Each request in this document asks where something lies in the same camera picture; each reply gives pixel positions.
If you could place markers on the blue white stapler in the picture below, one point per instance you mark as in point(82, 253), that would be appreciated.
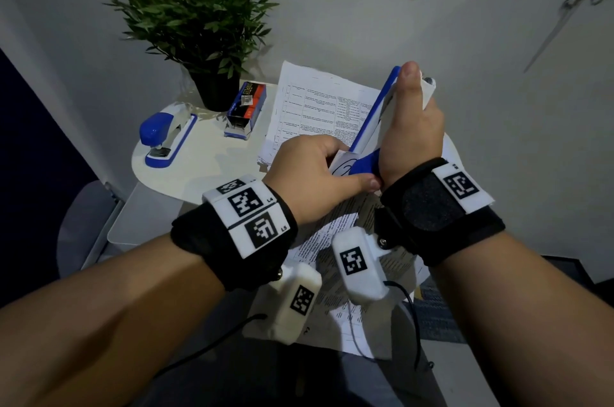
point(367, 164)
point(156, 128)

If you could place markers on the green potted plant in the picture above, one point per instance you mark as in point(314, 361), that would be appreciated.
point(192, 13)

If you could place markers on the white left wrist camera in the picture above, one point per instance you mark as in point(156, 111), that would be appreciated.
point(292, 310)

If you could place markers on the person's right forearm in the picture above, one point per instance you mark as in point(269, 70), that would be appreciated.
point(527, 325)

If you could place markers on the person's left forearm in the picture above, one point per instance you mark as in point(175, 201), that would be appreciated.
point(96, 325)

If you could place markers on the grey round stool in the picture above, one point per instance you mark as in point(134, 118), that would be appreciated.
point(81, 229)

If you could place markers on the person's left hand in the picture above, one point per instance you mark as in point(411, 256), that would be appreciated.
point(307, 181)

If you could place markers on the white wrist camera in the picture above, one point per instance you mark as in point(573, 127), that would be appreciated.
point(360, 277)
point(292, 310)

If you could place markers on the person's grey trousers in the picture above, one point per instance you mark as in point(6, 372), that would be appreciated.
point(240, 378)

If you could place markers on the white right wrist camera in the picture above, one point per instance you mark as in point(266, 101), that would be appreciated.
point(360, 277)

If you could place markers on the stack of printed papers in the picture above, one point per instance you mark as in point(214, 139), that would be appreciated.
point(312, 104)

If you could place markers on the printed paper bundle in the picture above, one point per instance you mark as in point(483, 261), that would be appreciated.
point(345, 229)

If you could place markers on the blue staples box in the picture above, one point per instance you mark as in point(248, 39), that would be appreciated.
point(244, 109)

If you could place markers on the person's right hand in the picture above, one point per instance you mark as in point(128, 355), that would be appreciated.
point(412, 138)

